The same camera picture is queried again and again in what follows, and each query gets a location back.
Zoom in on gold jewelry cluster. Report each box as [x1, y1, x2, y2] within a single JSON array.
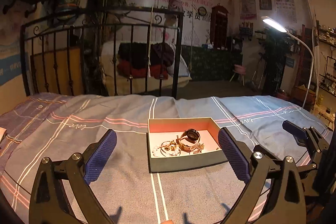
[[193, 143, 205, 154]]

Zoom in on tan strap black watch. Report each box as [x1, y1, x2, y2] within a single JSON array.
[[177, 128, 201, 152]]

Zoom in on gold ring bangle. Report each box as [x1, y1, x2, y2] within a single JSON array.
[[159, 140, 181, 157]]

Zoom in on grey-blue striped bed cover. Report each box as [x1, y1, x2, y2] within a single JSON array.
[[1, 93, 332, 223]]

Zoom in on pink stool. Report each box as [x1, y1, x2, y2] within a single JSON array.
[[230, 64, 246, 86]]

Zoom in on white floor lamp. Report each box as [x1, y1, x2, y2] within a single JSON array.
[[261, 16, 315, 109]]

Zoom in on pale green box pink interior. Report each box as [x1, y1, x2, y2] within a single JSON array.
[[147, 117, 227, 173]]

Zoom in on red phone booth cabinet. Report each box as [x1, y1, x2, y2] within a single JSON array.
[[210, 5, 228, 50]]

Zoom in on white hanging chair with cushions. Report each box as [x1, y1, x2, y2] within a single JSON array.
[[101, 41, 176, 96]]

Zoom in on black iron bed frame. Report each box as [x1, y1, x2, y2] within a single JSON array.
[[19, 6, 183, 97]]

